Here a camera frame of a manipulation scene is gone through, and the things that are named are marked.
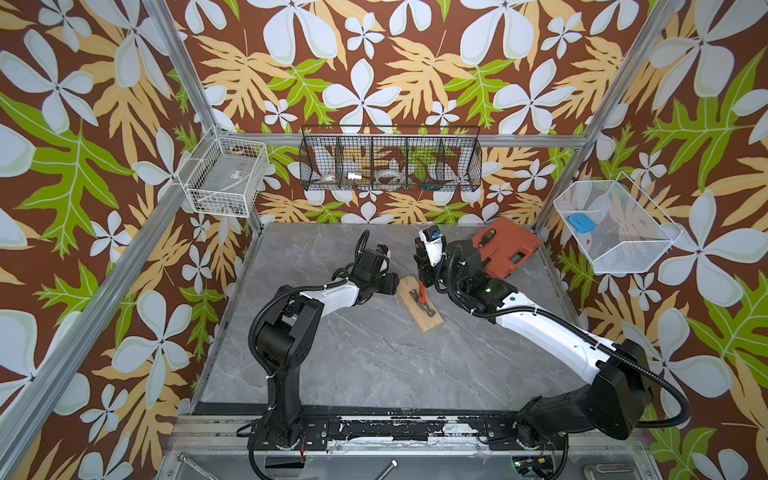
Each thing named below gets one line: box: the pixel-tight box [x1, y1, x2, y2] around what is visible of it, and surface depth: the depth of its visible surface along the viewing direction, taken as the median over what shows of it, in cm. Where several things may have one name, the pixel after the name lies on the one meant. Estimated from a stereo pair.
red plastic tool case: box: [471, 217, 543, 281], surface depth 110 cm
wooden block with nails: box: [397, 275, 444, 334], surface depth 94 cm
